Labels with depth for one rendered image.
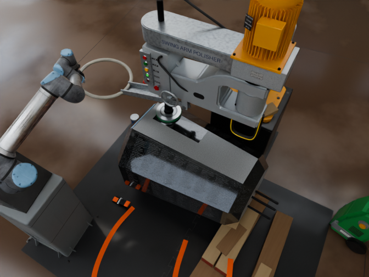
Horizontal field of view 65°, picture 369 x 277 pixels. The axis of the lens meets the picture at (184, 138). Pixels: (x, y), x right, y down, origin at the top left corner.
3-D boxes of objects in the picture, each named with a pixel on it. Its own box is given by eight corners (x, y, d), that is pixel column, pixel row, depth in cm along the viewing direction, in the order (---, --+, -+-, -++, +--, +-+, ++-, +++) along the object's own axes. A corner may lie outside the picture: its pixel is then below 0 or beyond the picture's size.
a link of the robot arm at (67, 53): (57, 54, 229) (63, 45, 234) (62, 66, 240) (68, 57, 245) (67, 56, 228) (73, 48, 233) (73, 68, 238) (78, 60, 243)
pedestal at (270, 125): (227, 112, 364) (235, 66, 304) (278, 133, 344) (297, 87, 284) (203, 150, 331) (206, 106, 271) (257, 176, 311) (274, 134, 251)
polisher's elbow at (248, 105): (238, 93, 204) (242, 72, 188) (266, 100, 200) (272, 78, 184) (231, 113, 194) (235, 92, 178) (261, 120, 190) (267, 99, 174)
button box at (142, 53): (155, 83, 213) (151, 51, 190) (153, 86, 212) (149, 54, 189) (146, 80, 215) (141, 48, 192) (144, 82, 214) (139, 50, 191)
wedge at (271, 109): (271, 105, 265) (272, 101, 261) (277, 113, 260) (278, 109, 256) (252, 112, 261) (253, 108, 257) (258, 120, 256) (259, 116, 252)
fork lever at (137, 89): (199, 94, 228) (198, 89, 225) (188, 111, 219) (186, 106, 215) (132, 83, 261) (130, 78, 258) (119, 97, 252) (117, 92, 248)
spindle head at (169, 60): (202, 92, 226) (205, 43, 190) (189, 111, 215) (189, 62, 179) (163, 77, 237) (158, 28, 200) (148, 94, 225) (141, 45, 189)
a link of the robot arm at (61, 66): (67, 75, 227) (74, 64, 233) (54, 65, 221) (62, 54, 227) (62, 79, 234) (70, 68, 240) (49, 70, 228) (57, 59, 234)
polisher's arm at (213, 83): (262, 119, 214) (279, 67, 175) (251, 142, 203) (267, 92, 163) (175, 86, 236) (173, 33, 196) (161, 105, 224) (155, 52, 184)
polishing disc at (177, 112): (178, 100, 256) (178, 99, 255) (183, 118, 244) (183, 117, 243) (154, 104, 254) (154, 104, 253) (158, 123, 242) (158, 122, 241)
